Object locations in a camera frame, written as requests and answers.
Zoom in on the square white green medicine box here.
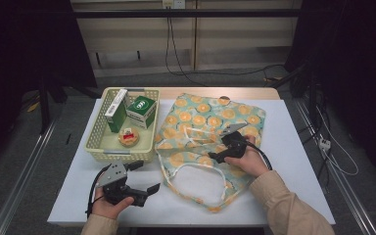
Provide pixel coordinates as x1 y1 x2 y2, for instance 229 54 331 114
125 95 158 130

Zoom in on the person's right hand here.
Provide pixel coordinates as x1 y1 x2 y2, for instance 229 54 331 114
224 134 271 179

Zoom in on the round orange red tin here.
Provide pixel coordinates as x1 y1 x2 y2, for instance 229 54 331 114
117 126 140 147

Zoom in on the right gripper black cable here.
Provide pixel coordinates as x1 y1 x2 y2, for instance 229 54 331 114
241 140 273 171

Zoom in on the tall green white medicine box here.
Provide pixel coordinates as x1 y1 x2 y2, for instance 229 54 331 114
105 88 130 134

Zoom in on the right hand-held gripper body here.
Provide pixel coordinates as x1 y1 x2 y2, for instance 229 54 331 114
219 121 249 160

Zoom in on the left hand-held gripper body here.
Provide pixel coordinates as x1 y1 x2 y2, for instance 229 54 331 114
96 161 149 208

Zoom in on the cream perforated plastic basket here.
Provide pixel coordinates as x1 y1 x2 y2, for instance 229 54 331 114
84 86 161 165

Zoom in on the black horizontal bar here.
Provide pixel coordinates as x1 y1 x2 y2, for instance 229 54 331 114
72 9 302 19

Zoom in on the black upright stand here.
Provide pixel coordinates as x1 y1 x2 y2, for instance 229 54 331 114
38 76 52 135

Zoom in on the white floor cable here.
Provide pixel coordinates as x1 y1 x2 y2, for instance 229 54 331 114
316 106 360 177

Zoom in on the dark curtain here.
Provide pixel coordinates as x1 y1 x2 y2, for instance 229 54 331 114
0 0 98 170
285 0 376 177

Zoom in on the aluminium floor rail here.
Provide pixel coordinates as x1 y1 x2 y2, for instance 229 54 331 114
0 120 58 235
295 99 376 235

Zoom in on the orange print teal cloth bag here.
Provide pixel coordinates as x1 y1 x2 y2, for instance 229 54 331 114
155 92 267 213

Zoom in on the black wall cable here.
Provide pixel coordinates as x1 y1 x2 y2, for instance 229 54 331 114
164 8 207 87
167 16 288 78

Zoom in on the person's left hand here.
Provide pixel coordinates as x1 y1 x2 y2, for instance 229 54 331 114
90 195 136 220

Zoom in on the dark metal stand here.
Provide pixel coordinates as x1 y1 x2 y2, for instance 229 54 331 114
269 63 308 90

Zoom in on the white wall socket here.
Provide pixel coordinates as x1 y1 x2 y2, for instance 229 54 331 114
162 0 186 10

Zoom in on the white power strip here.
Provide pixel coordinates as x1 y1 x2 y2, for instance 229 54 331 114
318 138 332 152

